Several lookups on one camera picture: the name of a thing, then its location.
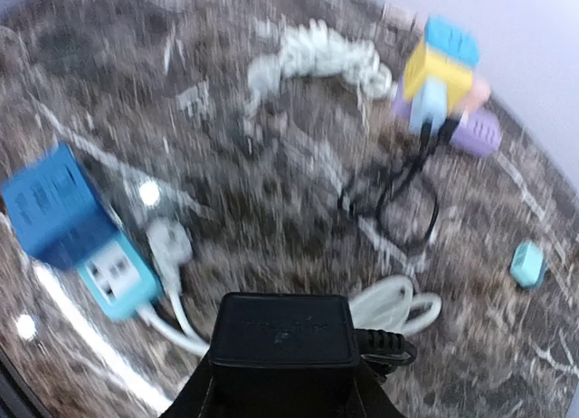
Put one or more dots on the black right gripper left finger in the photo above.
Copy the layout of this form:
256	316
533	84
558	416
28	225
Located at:
195	398

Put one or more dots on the blue adapter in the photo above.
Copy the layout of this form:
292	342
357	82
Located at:
448	38

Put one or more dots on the black plug adapter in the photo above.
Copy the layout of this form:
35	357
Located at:
294	355

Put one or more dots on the teal small charger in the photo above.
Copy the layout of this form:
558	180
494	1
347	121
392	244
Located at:
528	266

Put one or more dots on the dark blue cube socket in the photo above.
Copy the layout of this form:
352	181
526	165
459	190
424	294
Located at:
56	211

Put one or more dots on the light blue charger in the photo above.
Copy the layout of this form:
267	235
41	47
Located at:
429	105

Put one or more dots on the yellow cube socket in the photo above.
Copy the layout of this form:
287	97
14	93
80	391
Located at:
426	63

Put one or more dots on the purple power strip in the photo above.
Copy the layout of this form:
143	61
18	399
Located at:
478	134

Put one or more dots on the teal power strip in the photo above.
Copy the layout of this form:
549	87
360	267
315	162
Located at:
119	279

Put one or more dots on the pink charger plug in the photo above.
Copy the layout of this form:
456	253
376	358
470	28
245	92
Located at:
478	95

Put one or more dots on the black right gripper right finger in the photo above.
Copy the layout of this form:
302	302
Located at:
369	399

